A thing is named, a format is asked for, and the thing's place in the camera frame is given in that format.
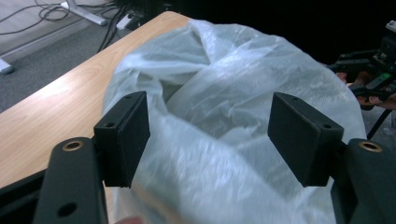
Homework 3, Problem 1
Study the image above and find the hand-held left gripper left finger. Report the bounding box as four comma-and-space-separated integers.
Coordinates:
92, 91, 151, 189

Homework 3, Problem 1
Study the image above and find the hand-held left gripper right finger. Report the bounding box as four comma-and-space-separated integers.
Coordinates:
267, 91, 345, 188

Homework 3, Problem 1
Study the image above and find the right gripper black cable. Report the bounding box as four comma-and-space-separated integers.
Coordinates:
366, 107, 394, 140

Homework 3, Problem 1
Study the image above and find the white metal frame desk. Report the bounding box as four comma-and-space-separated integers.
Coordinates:
0, 0, 108, 76

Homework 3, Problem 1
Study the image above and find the black floor cable bundle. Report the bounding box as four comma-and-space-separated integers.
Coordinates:
96, 2, 134, 53

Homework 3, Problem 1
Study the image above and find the white plastic bin bag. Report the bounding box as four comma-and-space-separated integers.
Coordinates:
102, 18, 369, 224

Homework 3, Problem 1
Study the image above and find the tangle of black cables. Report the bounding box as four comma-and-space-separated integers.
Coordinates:
0, 0, 73, 36

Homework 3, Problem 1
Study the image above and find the white power strip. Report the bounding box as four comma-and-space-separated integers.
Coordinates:
116, 13, 134, 31

